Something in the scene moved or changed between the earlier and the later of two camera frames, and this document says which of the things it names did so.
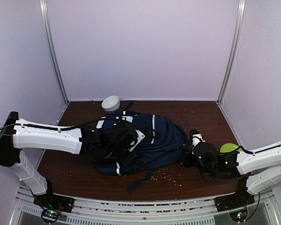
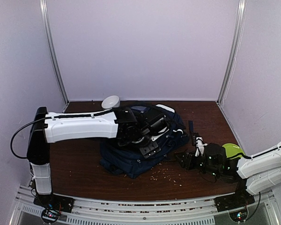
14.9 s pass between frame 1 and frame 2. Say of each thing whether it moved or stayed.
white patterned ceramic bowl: stayed
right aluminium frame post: stayed
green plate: stayed
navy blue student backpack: moved
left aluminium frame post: stayed
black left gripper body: moved
